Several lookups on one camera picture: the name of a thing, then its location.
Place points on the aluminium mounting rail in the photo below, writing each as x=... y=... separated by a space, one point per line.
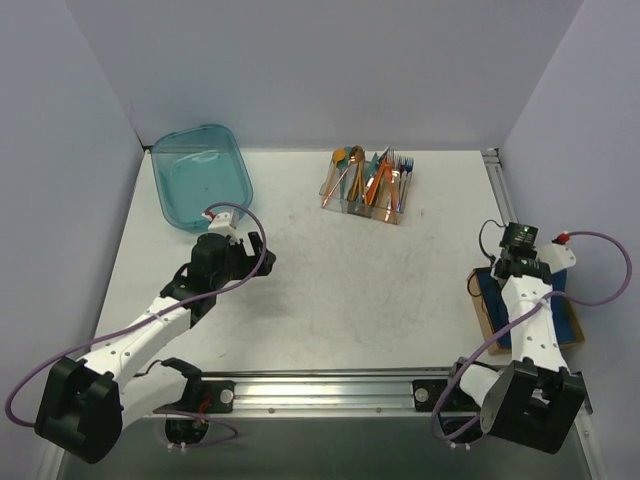
x=325 y=393

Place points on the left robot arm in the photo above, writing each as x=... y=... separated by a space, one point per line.
x=87 y=403

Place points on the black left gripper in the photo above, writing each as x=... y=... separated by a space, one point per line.
x=248 y=256

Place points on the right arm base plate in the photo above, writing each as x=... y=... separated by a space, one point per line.
x=426 y=393

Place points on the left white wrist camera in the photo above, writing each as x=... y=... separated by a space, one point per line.
x=223 y=223

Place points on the cardboard napkin box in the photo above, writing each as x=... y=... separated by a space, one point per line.
x=575 y=330

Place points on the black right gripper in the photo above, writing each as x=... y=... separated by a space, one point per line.
x=518 y=236

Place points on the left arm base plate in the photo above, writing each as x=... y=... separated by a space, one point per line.
x=215 y=397

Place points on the teal plastic bin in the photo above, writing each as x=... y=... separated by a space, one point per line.
x=196 y=168

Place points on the copper metal spoon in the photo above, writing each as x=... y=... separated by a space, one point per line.
x=356 y=160

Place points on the orange plastic fork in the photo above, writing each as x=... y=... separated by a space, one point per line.
x=384 y=173

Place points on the blue metal fork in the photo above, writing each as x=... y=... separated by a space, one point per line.
x=406 y=165

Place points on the stack of blue napkins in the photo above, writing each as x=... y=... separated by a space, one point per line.
x=567 y=320

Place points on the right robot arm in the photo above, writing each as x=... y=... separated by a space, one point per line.
x=534 y=401

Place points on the orange plastic spoon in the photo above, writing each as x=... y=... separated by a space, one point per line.
x=338 y=157

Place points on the clear acrylic utensil organizer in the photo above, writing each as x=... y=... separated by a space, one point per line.
x=386 y=208

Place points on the right side aluminium rail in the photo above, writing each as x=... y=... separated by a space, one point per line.
x=494 y=169

